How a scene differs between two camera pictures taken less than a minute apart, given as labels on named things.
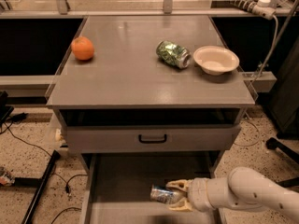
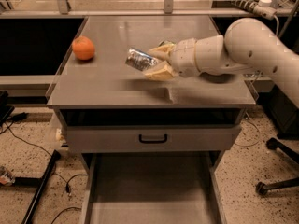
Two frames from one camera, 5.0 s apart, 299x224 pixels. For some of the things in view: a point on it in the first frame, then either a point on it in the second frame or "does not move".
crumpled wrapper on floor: (6, 176) does not move
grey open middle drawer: (116, 187) does not move
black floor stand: (40, 184) does not move
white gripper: (197, 192) -> (183, 57)
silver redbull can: (161, 194) -> (139, 60)
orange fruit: (82, 48) does not move
